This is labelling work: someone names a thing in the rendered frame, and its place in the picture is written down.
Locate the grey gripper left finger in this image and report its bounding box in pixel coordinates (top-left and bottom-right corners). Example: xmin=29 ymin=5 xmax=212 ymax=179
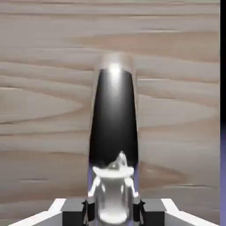
xmin=8 ymin=198 xmax=96 ymax=226

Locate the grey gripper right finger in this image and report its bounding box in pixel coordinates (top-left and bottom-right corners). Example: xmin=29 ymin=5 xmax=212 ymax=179
xmin=132 ymin=198 xmax=219 ymax=226

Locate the light wood cabinet door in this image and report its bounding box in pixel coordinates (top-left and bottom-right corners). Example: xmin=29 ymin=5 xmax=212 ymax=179
xmin=0 ymin=0 xmax=221 ymax=226

